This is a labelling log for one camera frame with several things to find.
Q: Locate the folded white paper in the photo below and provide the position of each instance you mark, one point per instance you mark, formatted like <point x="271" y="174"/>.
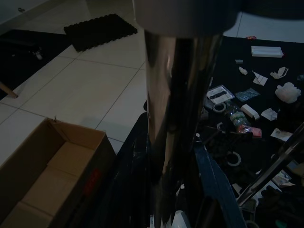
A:
<point x="260" y="79"/>

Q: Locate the small white box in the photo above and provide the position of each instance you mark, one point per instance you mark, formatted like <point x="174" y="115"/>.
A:
<point x="249" y="111"/>

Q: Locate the black rug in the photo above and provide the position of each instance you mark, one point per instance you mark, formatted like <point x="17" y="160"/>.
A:
<point x="23" y="71"/>
<point x="261" y="152"/>

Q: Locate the clear bag of blue beads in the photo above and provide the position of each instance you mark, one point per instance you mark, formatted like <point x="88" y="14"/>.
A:
<point x="247" y="95"/>

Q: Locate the green plastic bottle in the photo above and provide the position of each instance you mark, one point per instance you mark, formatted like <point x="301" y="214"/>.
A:
<point x="237" y="116"/>

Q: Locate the small grey block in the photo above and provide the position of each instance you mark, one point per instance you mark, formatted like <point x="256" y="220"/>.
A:
<point x="239" y="61"/>

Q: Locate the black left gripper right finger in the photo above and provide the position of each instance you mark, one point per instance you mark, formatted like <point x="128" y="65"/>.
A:
<point x="213" y="190"/>

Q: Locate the red wrapper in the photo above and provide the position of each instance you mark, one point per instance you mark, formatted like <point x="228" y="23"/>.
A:
<point x="251" y="37"/>

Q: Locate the white crumpled plastic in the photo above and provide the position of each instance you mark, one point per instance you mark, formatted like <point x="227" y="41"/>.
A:
<point x="287" y="93"/>

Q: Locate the white printed box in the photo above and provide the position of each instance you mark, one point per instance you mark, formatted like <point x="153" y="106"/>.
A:
<point x="282" y="179"/>

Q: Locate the long white box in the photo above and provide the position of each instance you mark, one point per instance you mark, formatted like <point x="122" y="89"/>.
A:
<point x="266" y="51"/>

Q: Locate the grey broom with metal pole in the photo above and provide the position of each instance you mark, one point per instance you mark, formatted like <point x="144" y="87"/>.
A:
<point x="273" y="164"/>

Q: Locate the black foam mat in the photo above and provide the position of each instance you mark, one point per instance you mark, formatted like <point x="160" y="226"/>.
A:
<point x="99" y="32"/>

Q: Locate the printed paper card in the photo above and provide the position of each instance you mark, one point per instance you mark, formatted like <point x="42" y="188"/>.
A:
<point x="281" y="135"/>

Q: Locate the pink packet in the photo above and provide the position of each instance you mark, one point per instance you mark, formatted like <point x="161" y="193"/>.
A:
<point x="256" y="133"/>

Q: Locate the white packaging tray black insert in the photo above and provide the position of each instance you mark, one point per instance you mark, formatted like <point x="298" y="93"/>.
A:
<point x="229" y="96"/>

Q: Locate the black wheeled chair base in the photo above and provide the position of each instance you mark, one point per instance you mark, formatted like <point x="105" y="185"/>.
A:
<point x="38" y="54"/>

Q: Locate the beige tape roll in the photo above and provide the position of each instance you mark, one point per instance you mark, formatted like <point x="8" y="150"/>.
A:
<point x="226" y="159"/>
<point x="213" y="107"/>
<point x="218" y="127"/>

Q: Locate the open brown cardboard box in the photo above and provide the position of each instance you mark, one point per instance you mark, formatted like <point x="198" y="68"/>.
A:
<point x="66" y="161"/>

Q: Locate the white crumpled paper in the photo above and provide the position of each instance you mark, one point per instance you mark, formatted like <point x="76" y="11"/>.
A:
<point x="243" y="71"/>
<point x="269" y="114"/>

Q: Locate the wooden chair leg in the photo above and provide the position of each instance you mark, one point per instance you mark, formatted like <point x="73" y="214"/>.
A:
<point x="8" y="90"/>

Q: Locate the beige crumpled paper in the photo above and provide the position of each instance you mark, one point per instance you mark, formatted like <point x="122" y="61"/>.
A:
<point x="279" y="73"/>

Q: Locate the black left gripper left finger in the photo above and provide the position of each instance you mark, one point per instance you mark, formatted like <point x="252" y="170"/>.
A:
<point x="133" y="190"/>

